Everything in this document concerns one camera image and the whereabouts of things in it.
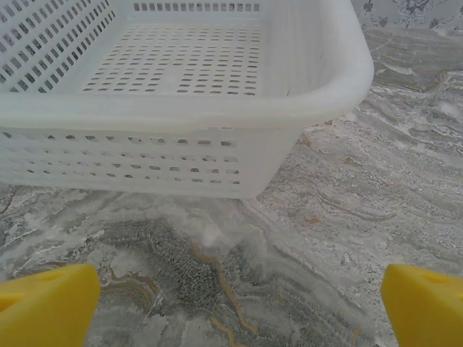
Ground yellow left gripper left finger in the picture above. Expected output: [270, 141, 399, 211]
[0, 263, 102, 347]

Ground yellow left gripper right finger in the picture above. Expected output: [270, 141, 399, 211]
[382, 263, 463, 347]

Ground white perforated plastic basket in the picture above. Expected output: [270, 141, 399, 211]
[0, 0, 375, 200]

